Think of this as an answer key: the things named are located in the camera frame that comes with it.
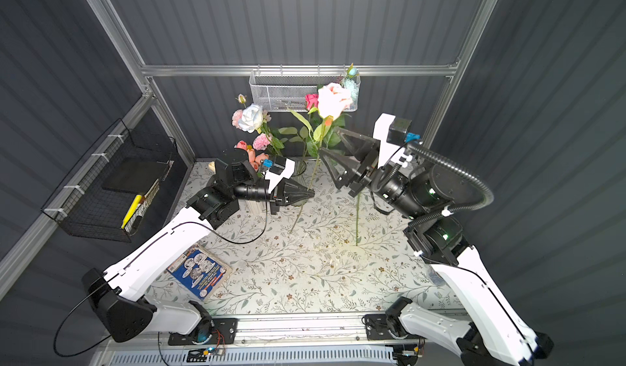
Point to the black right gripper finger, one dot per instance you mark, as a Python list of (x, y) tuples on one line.
[(363, 148), (345, 172)]

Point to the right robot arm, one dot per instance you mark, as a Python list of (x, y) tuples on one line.
[(429, 190)]

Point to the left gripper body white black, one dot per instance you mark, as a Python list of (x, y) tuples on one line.
[(276, 197)]

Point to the white ribbed ceramic vase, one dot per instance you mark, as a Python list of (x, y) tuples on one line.
[(256, 207)]

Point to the light blue rose stem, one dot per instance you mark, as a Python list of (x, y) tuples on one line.
[(351, 81)]

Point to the pale pink rose stem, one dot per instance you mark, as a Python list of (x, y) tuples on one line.
[(357, 219)]

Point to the white mesh wall basket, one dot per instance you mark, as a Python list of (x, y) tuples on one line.
[(283, 88)]

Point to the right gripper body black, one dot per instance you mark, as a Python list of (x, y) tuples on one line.
[(364, 168)]

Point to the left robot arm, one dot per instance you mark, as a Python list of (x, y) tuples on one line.
[(117, 294)]

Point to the clear ribbed glass vase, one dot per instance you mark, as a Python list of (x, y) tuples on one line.
[(300, 166)]

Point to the black notebook in basket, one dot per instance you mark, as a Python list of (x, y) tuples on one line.
[(135, 176)]

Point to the white rose stem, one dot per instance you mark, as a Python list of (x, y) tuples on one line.
[(253, 118)]

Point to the yellow marker in basket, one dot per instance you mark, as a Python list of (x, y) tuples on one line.
[(137, 201)]

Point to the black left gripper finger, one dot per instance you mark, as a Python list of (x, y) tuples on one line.
[(292, 187), (293, 198)]

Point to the tulip bouquet pink and yellow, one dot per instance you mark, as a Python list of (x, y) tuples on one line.
[(255, 158)]

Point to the hot pink rose stem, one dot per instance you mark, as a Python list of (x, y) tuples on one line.
[(311, 102)]

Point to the black wire wall basket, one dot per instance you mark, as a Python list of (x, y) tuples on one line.
[(107, 198)]

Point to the blue illustrated book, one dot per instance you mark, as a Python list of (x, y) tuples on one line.
[(199, 271)]

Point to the large pink rose stem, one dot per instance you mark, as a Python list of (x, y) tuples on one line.
[(322, 117)]

